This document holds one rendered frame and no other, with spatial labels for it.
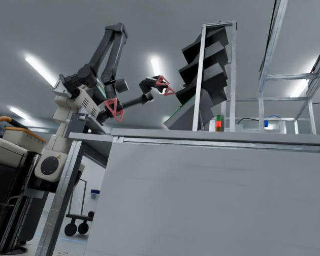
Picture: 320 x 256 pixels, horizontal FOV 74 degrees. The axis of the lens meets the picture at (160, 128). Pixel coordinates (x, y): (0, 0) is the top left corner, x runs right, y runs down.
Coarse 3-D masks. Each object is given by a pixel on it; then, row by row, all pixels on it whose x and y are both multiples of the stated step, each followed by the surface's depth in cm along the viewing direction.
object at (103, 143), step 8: (72, 136) 98; (80, 136) 97; (88, 136) 97; (96, 136) 96; (104, 136) 95; (112, 136) 95; (88, 144) 103; (96, 144) 101; (104, 144) 99; (104, 152) 113
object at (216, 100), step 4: (216, 92) 126; (220, 92) 127; (224, 92) 127; (212, 96) 127; (216, 96) 128; (220, 96) 129; (224, 96) 130; (212, 100) 131; (216, 100) 132; (220, 100) 133; (224, 100) 134; (216, 104) 135
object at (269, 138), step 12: (120, 132) 84; (132, 132) 83; (144, 132) 81; (156, 132) 80; (168, 132) 79; (180, 132) 77; (192, 132) 76; (204, 132) 75; (216, 132) 74; (228, 132) 72; (240, 132) 71; (300, 144) 66; (312, 144) 65
